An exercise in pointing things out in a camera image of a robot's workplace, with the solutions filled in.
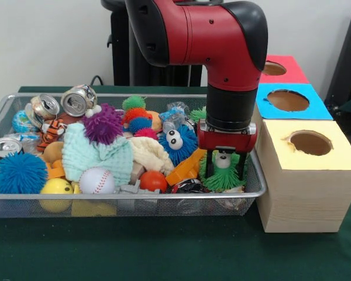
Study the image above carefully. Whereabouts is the cream cloth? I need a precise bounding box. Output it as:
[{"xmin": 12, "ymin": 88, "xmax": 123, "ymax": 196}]
[{"xmin": 128, "ymin": 136, "xmax": 176, "ymax": 176}]

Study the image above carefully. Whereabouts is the dark green tablecloth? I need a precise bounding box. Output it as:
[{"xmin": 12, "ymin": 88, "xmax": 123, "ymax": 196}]
[{"xmin": 0, "ymin": 85, "xmax": 351, "ymax": 281}]

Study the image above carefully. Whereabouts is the purple spiky toy with eyes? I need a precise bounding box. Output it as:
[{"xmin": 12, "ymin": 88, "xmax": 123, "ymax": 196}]
[{"xmin": 82, "ymin": 102, "xmax": 126, "ymax": 146}]

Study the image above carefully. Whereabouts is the green spiky toy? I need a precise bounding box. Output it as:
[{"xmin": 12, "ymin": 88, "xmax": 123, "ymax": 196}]
[{"xmin": 198, "ymin": 150, "xmax": 248, "ymax": 193}]

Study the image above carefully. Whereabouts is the shallow mesh bin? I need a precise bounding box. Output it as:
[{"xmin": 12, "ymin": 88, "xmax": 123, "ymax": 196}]
[{"xmin": 0, "ymin": 92, "xmax": 267, "ymax": 219}]

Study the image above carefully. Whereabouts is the white baseball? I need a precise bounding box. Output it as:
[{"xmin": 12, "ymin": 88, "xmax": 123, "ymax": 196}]
[{"xmin": 79, "ymin": 166, "xmax": 116, "ymax": 194}]

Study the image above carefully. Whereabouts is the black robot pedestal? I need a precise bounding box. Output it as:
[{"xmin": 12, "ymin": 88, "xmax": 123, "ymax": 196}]
[{"xmin": 101, "ymin": 0, "xmax": 210, "ymax": 87}]

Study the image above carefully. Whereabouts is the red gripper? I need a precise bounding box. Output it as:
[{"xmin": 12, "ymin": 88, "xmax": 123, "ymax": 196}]
[{"xmin": 196, "ymin": 120, "xmax": 258, "ymax": 181}]

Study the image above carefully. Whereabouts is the blue spiky toy with eyes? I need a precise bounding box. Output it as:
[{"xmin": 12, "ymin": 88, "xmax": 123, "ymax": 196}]
[{"xmin": 158, "ymin": 124, "xmax": 200, "ymax": 167}]

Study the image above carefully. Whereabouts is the orange ball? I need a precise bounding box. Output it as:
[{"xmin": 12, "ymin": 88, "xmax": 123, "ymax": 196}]
[{"xmin": 140, "ymin": 170, "xmax": 168, "ymax": 193}]

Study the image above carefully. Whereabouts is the crushed silver can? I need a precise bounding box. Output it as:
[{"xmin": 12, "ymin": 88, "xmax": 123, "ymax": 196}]
[{"xmin": 60, "ymin": 84, "xmax": 98, "ymax": 117}]

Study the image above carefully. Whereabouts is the wooden box with three holes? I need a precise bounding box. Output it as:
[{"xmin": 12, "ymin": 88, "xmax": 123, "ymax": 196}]
[{"xmin": 253, "ymin": 54, "xmax": 351, "ymax": 234}]

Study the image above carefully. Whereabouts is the blue spiky ball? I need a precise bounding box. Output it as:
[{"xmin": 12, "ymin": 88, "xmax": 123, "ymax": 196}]
[{"xmin": 0, "ymin": 153, "xmax": 49, "ymax": 195}]

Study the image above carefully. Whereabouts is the mint green cloth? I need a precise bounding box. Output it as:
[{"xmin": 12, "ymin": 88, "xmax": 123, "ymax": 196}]
[{"xmin": 61, "ymin": 122, "xmax": 135, "ymax": 182}]

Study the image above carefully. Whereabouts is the yellow smiley ball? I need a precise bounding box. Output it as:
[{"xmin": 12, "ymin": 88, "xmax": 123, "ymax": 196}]
[{"xmin": 40, "ymin": 177, "xmax": 75, "ymax": 213}]

